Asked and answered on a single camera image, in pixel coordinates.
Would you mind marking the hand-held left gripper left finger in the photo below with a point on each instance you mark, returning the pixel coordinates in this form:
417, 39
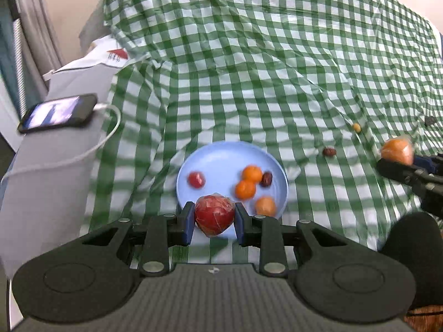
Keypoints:
189, 223

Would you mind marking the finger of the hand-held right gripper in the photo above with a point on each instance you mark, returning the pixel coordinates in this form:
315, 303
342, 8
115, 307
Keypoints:
401, 173
431, 166

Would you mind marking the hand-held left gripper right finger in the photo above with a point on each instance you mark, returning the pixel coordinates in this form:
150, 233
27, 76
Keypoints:
238, 224

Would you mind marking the orange fruit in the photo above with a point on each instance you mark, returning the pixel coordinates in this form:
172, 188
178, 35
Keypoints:
398, 150
265, 206

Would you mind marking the red apple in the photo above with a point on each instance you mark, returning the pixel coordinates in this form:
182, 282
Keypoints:
214, 216

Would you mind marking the orange mandarin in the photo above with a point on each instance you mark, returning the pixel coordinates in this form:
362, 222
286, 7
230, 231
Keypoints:
252, 174
245, 189

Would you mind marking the small red tomato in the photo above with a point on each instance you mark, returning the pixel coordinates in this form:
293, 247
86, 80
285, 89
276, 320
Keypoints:
196, 179

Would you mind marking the red date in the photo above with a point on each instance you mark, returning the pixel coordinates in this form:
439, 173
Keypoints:
329, 152
266, 179

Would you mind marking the light blue plate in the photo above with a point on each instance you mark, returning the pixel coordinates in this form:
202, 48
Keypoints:
221, 160

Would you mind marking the small dark object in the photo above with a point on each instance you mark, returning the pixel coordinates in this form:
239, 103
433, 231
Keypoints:
431, 120

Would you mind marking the small orange kumquat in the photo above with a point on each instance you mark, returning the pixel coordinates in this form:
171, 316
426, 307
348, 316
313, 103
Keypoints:
357, 127

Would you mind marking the grey cushion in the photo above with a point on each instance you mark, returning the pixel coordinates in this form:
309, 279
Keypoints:
45, 197

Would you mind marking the green white checkered tablecloth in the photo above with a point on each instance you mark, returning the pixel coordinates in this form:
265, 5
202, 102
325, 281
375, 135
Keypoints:
242, 76

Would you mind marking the orange floral cloth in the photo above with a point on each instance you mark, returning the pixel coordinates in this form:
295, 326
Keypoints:
427, 320

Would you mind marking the black smartphone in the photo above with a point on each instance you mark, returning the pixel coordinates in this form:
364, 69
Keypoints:
57, 112

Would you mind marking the white paper with red logo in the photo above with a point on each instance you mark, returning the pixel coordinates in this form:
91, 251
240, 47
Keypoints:
100, 53

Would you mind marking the grey upholstered backrest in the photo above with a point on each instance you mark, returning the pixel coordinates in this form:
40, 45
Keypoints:
93, 24

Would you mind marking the grey curtain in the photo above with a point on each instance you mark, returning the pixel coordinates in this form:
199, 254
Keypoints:
38, 24

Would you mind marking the teal curtain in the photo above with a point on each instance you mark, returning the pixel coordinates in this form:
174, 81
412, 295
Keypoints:
7, 41

